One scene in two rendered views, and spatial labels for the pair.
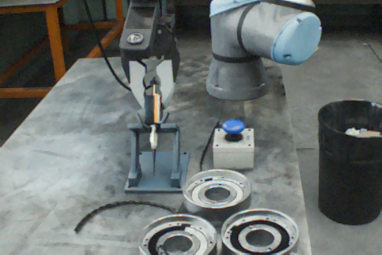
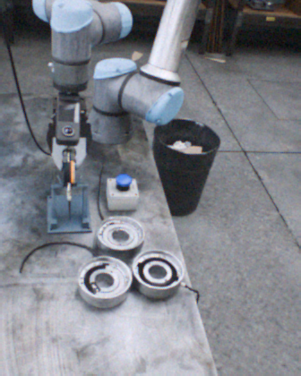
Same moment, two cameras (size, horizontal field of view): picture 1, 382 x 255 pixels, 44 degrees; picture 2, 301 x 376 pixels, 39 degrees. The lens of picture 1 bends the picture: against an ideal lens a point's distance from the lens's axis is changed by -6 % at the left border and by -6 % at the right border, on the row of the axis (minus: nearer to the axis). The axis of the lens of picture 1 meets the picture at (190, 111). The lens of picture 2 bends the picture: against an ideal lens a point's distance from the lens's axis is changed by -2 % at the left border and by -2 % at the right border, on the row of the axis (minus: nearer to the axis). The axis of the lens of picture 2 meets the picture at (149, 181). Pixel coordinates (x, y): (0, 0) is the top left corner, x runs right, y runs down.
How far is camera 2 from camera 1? 29 cm
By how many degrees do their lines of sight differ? 22
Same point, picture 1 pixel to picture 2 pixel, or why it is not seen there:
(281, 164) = (156, 205)
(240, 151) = (129, 199)
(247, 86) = (120, 134)
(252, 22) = (132, 90)
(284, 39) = (158, 108)
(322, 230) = not seen: hidden behind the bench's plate
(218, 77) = (98, 125)
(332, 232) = not seen: hidden behind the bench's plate
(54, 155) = not seen: outside the picture
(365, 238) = (186, 226)
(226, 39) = (107, 99)
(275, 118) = (144, 162)
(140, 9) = (66, 102)
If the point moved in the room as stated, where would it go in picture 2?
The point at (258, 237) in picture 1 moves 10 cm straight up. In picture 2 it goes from (154, 269) to (160, 235)
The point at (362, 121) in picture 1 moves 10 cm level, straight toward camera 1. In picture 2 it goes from (187, 135) to (186, 145)
